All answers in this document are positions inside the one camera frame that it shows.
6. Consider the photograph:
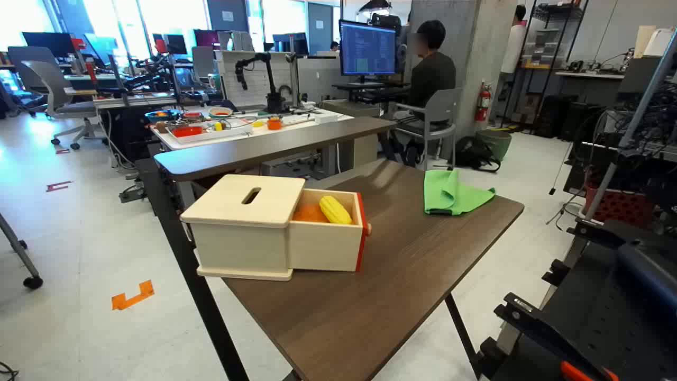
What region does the yellow toy corn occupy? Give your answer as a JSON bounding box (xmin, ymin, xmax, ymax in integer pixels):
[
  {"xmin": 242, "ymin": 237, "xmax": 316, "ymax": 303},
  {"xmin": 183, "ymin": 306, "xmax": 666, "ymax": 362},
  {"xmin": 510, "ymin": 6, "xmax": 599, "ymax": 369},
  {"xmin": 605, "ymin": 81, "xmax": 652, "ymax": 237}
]
[{"xmin": 317, "ymin": 192, "xmax": 355, "ymax": 227}]

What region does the grey office chair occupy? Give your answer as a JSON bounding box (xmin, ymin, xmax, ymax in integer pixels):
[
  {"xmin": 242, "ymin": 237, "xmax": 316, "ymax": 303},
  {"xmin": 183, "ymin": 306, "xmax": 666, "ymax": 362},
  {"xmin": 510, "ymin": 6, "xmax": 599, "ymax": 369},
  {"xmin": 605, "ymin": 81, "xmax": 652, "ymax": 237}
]
[
  {"xmin": 391, "ymin": 87, "xmax": 461, "ymax": 170},
  {"xmin": 24, "ymin": 60, "xmax": 109, "ymax": 153}
]

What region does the computer monitor with blue screen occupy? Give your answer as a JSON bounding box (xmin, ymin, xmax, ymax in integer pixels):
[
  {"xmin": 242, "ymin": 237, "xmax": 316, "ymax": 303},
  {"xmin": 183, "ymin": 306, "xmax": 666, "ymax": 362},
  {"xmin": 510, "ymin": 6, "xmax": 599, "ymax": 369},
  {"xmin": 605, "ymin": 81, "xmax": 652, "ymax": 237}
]
[{"xmin": 339, "ymin": 17, "xmax": 401, "ymax": 81}]

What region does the seated person in dark shirt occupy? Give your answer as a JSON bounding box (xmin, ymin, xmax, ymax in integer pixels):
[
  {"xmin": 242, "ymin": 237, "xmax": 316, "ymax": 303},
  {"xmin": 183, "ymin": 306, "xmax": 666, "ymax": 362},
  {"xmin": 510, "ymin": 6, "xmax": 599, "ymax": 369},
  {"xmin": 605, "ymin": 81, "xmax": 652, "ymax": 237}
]
[{"xmin": 378, "ymin": 19, "xmax": 459, "ymax": 164}]

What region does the grey leg with black caster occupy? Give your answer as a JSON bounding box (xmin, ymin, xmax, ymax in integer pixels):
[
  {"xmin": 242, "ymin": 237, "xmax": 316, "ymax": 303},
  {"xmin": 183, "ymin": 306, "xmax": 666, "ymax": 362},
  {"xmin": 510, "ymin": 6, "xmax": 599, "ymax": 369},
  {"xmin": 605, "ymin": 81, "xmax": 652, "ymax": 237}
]
[{"xmin": 0, "ymin": 212, "xmax": 45, "ymax": 292}]

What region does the black table leg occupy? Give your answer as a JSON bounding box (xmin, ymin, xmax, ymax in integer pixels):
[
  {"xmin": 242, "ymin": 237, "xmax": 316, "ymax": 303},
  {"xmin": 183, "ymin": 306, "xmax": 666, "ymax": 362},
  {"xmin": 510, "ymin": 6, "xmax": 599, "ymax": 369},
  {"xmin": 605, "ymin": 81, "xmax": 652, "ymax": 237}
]
[{"xmin": 136, "ymin": 157, "xmax": 250, "ymax": 381}]

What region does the red fire extinguisher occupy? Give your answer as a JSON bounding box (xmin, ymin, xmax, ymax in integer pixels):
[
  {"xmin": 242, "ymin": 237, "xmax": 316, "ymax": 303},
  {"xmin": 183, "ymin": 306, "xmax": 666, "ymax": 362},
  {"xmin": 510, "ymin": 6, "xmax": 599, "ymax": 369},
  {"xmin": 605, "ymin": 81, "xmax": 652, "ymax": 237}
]
[{"xmin": 471, "ymin": 78, "xmax": 495, "ymax": 126}]

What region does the orange ball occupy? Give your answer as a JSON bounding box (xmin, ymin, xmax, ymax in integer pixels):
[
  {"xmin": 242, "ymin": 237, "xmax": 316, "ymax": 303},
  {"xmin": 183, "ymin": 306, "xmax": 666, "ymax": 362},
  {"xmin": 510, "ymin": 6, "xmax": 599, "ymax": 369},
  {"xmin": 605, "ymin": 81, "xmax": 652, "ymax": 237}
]
[{"xmin": 292, "ymin": 201, "xmax": 329, "ymax": 224}]

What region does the black bag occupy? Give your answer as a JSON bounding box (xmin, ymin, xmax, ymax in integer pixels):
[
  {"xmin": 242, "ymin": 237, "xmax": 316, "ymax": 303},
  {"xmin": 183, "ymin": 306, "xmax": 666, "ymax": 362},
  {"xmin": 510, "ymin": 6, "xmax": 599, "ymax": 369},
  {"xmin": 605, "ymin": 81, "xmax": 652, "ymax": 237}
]
[{"xmin": 453, "ymin": 134, "xmax": 504, "ymax": 172}]

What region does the grey metal pole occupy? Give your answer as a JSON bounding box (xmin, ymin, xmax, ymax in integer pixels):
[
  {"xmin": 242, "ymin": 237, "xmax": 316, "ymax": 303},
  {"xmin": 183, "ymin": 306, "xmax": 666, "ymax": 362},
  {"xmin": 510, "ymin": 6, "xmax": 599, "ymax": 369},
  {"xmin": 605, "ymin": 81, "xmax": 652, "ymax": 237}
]
[{"xmin": 585, "ymin": 32, "xmax": 677, "ymax": 220}]

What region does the grey long table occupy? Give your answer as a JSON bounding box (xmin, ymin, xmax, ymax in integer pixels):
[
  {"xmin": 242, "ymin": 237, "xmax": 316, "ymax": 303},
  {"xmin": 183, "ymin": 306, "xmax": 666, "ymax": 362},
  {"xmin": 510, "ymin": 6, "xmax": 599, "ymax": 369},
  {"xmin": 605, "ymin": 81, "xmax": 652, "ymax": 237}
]
[{"xmin": 153, "ymin": 115, "xmax": 398, "ymax": 187}]

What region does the black metal shelf rack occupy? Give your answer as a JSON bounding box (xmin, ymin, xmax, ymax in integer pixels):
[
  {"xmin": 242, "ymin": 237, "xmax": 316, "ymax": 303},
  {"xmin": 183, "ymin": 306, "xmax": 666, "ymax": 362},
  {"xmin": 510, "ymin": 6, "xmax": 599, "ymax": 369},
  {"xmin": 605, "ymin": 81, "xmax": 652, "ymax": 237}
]
[{"xmin": 516, "ymin": 0, "xmax": 593, "ymax": 134}]

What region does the green cloth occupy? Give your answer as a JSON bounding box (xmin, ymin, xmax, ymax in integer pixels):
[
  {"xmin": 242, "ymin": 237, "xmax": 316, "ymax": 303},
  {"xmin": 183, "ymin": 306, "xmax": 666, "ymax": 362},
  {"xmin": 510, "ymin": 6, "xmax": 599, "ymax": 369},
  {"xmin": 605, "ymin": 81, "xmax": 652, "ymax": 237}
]
[{"xmin": 421, "ymin": 167, "xmax": 498, "ymax": 218}]

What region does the light wooden box with slot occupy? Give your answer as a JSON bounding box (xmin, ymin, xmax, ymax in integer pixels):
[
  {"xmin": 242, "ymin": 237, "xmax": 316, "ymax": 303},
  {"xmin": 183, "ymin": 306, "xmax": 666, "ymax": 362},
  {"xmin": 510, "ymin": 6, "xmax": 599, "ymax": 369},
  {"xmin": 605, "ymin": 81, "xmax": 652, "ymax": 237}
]
[{"xmin": 179, "ymin": 173, "xmax": 307, "ymax": 283}]

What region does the orange floor tape marker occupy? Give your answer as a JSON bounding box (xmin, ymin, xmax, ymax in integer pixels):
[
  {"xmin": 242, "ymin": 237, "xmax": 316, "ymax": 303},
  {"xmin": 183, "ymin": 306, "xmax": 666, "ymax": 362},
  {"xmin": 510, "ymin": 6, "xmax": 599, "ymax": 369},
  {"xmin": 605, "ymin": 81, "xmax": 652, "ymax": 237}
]
[{"xmin": 110, "ymin": 278, "xmax": 157, "ymax": 313}]

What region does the green bag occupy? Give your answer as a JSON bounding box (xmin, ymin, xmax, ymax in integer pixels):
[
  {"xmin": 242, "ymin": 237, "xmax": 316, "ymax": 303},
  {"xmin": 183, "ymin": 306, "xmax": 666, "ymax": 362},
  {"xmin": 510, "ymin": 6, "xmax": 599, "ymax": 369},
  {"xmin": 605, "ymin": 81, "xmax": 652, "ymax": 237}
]
[{"xmin": 480, "ymin": 128, "xmax": 515, "ymax": 164}]

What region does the red plastic crate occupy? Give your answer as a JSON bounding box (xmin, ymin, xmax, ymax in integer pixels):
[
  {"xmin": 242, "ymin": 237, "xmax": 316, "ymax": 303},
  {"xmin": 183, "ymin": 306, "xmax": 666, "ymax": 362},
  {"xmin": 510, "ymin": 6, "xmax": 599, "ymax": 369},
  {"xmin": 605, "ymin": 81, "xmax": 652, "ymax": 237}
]
[{"xmin": 581, "ymin": 187, "xmax": 658, "ymax": 228}]

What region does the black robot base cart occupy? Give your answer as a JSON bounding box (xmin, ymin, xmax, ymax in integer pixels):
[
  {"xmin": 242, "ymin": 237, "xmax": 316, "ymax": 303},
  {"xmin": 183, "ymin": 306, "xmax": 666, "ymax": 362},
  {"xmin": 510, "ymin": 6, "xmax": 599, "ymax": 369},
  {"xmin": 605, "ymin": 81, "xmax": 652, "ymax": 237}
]
[{"xmin": 476, "ymin": 218, "xmax": 677, "ymax": 381}]

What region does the white board with colourful toys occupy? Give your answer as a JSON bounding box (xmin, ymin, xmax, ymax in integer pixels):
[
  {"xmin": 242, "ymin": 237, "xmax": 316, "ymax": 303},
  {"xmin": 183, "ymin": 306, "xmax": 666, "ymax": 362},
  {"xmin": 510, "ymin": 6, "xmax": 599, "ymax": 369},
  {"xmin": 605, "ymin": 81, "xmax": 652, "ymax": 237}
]
[{"xmin": 149, "ymin": 103, "xmax": 355, "ymax": 153}]

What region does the wooden drawer with orange front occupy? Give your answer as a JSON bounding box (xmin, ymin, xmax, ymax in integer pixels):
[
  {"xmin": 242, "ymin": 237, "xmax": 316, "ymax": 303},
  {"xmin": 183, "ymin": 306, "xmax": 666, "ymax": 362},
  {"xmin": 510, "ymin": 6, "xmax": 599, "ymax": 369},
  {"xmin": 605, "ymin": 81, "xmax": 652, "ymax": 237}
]
[{"xmin": 285, "ymin": 189, "xmax": 374, "ymax": 274}]

